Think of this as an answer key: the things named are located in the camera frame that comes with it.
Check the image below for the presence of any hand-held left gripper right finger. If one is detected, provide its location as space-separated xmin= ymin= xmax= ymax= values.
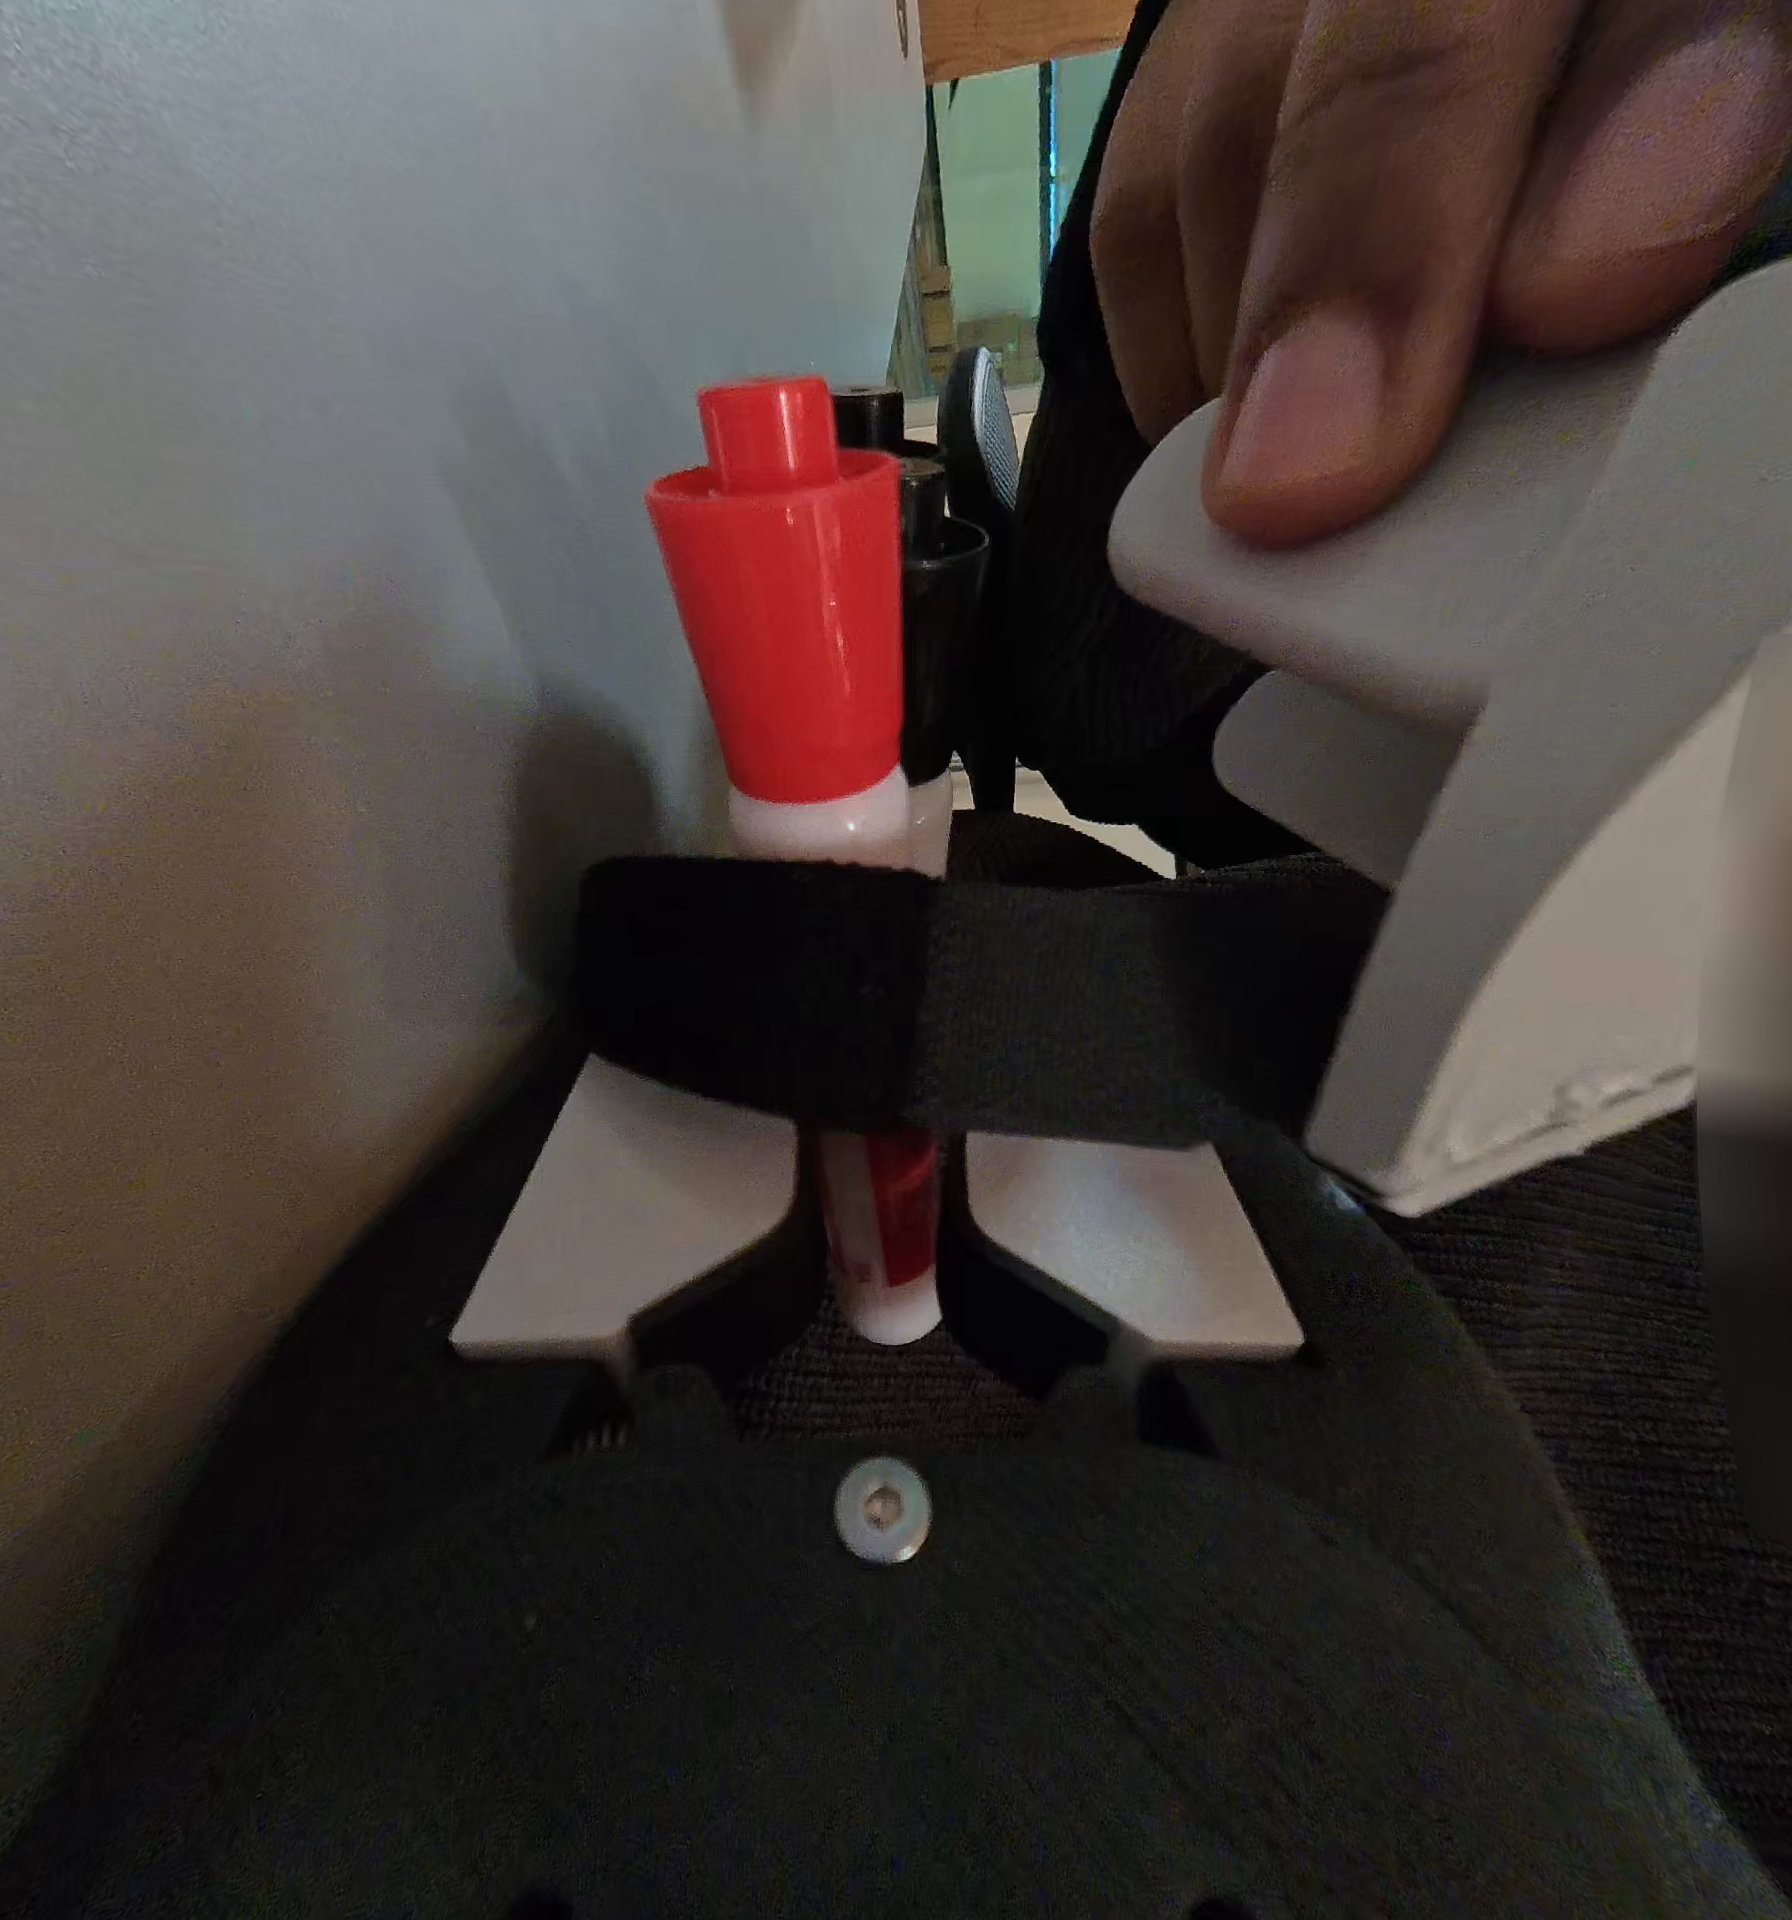
xmin=956 ymin=1131 xmax=1307 ymax=1365

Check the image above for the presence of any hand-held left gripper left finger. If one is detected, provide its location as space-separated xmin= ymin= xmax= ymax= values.
xmin=448 ymin=1056 xmax=807 ymax=1365

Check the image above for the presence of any red dry-erase marker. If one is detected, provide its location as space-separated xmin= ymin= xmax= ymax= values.
xmin=644 ymin=377 xmax=946 ymax=1347

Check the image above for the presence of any wooden handrail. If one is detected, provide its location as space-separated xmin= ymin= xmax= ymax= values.
xmin=921 ymin=0 xmax=1147 ymax=87

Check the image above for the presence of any person's black sweater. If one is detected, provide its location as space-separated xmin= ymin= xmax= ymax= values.
xmin=722 ymin=1110 xmax=1792 ymax=1920

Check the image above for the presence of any person's right forearm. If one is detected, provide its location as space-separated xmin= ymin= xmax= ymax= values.
xmin=1008 ymin=0 xmax=1390 ymax=883

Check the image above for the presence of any person's right hand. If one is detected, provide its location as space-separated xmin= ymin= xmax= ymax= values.
xmin=1090 ymin=0 xmax=1792 ymax=550

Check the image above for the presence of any black hook-and-loop strap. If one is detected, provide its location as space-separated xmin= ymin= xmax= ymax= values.
xmin=579 ymin=817 xmax=1395 ymax=1154

